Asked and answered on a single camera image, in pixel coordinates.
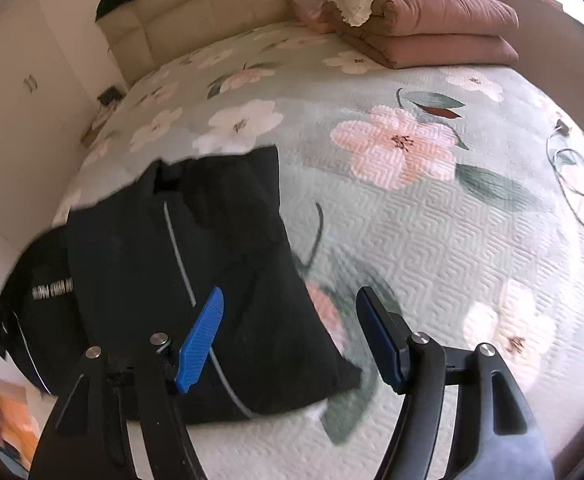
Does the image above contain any black jacket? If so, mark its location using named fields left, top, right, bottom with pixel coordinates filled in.
left=0, top=146, right=361, bottom=425

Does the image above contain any floral bedspread bed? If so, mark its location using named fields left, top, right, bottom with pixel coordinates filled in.
left=56, top=23, right=584, bottom=479

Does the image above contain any white nightstand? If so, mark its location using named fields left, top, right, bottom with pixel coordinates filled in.
left=80, top=86, right=126, bottom=148

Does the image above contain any beige upholstered headboard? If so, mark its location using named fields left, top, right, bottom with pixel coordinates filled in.
left=97, top=0, right=293, bottom=86

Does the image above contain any white cable on bed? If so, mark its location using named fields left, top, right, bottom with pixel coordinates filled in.
left=544, top=118, right=584, bottom=252

